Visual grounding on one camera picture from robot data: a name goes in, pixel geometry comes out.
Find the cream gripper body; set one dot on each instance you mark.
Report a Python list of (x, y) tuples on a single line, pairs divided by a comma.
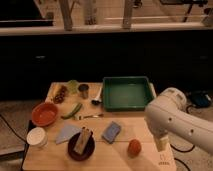
[(161, 142)]

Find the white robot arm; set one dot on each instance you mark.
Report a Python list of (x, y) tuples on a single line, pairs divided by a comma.
[(165, 114)]

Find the green plastic tray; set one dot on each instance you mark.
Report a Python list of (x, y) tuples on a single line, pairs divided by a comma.
[(130, 93)]

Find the blue sponge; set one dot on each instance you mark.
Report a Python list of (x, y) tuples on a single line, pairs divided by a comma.
[(111, 132)]

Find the dark blue floor device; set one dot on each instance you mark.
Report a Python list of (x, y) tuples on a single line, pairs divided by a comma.
[(200, 99)]

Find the dark round plate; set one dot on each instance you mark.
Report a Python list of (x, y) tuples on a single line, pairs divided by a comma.
[(88, 151)]

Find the wooden block on plate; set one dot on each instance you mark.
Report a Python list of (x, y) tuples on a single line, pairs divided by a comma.
[(82, 140)]

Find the green cucumber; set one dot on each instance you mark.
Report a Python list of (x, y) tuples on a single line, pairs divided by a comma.
[(75, 108)]

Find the light blue cloth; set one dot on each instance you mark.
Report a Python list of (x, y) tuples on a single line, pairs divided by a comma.
[(66, 133)]

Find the grey metal cup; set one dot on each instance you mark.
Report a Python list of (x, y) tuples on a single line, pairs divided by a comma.
[(84, 90)]

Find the green plastic cup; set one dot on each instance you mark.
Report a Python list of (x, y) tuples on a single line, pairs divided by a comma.
[(72, 86)]

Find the bunch of dark grapes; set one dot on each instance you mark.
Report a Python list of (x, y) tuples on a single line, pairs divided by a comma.
[(60, 95)]

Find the orange bowl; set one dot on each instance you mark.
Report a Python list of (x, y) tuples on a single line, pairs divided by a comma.
[(44, 114)]

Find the white cup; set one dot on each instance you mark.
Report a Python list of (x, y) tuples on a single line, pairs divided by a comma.
[(37, 137)]

